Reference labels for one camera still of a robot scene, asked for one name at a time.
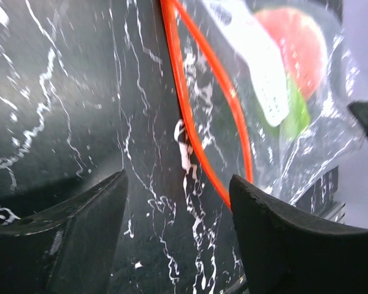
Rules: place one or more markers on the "fake watermelon slice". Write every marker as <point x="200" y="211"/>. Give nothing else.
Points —
<point x="302" y="45"/>

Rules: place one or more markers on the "green fake leaf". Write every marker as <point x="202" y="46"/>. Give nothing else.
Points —
<point x="298" y="118"/>

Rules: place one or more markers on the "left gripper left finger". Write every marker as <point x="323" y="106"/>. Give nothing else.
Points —
<point x="68" y="248"/>

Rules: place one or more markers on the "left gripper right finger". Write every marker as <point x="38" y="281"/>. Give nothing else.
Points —
<point x="286" y="250"/>

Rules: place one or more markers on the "clear zip top bag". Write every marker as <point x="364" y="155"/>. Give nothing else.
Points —
<point x="231" y="83"/>

